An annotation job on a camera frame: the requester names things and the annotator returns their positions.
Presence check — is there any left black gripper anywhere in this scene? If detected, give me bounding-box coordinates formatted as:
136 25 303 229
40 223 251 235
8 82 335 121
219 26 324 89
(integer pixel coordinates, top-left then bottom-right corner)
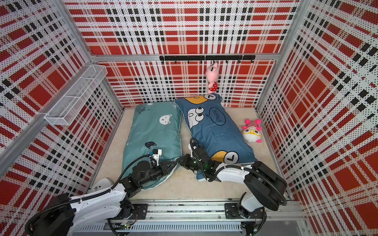
140 161 178 186

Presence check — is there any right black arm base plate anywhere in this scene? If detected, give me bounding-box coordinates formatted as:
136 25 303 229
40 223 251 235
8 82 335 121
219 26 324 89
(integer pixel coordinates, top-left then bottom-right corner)
224 203 264 219

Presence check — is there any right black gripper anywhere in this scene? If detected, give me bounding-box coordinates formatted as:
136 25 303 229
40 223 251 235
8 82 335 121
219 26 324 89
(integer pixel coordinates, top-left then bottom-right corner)
176 153 205 173

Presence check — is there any blue cartoon-print pillow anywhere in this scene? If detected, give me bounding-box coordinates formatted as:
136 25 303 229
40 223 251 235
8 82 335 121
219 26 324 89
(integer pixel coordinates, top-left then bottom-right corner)
175 93 257 166

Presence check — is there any green cat-print pillow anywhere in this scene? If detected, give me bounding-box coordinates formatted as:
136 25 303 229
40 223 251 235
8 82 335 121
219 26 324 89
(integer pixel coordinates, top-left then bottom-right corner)
120 101 183 189

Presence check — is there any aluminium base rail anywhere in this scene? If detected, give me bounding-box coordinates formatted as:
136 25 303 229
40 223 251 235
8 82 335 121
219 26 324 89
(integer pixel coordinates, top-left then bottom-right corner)
60 198 308 236

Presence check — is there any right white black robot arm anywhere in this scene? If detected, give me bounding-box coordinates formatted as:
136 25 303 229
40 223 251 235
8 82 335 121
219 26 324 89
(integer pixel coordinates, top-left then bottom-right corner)
177 138 287 218

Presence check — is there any pink hanging plush toy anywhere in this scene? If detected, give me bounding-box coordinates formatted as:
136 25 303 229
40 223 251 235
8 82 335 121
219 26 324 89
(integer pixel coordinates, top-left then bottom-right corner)
205 62 219 94

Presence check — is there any pink yellow plush toy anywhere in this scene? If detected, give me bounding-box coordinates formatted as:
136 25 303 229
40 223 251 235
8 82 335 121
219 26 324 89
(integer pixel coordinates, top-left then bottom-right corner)
242 119 262 143

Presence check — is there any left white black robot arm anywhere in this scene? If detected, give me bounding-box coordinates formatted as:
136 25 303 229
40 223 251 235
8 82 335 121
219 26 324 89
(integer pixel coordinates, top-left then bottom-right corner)
25 155 177 236

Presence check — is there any white wire mesh basket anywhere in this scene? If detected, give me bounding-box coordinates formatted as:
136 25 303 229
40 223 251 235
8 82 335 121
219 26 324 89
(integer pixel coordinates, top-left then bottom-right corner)
44 65 107 126

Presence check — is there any black wall hook rail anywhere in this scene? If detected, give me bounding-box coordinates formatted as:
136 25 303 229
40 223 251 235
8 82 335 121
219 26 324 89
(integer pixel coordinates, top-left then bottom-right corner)
159 55 256 63

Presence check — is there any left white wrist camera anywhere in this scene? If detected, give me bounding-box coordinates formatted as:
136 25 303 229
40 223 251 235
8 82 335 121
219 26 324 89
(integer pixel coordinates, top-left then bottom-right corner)
149 149 162 167

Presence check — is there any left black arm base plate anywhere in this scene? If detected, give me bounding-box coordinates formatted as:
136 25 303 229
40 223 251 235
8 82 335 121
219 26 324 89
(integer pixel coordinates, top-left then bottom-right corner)
111 204 149 220

